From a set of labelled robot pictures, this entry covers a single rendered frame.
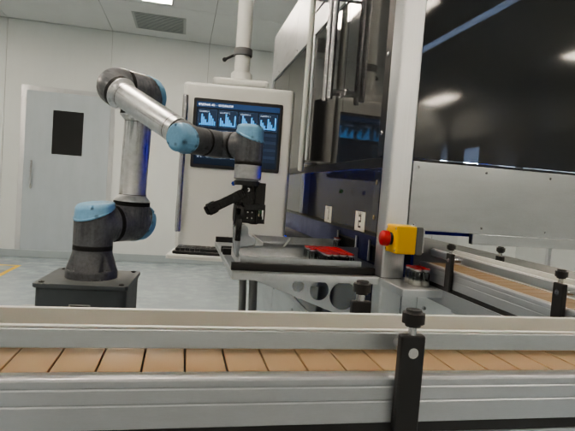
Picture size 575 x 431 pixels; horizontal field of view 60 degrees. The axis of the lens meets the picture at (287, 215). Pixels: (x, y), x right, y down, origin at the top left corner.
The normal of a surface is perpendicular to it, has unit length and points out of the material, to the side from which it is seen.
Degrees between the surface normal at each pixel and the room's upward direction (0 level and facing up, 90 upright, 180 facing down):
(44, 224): 90
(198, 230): 90
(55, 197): 90
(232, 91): 90
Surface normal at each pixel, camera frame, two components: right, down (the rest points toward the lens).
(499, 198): 0.21, 0.07
